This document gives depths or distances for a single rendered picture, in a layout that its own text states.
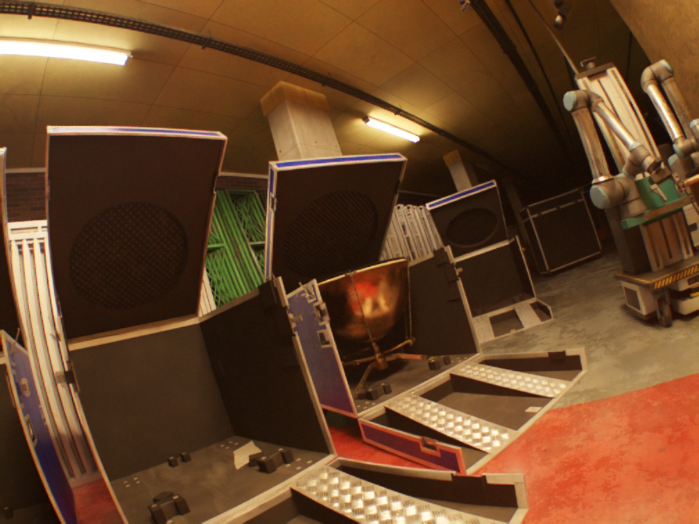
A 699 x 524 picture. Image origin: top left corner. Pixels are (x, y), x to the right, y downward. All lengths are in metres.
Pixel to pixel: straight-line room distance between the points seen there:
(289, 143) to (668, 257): 3.47
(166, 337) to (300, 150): 2.25
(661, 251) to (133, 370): 3.39
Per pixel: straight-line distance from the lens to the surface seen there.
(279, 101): 4.00
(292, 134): 3.75
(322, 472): 1.48
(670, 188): 2.75
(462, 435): 1.69
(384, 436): 1.83
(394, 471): 1.38
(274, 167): 2.26
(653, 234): 2.70
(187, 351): 2.29
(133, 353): 2.21
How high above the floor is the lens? 0.75
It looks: 7 degrees up
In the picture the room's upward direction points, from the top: 17 degrees counter-clockwise
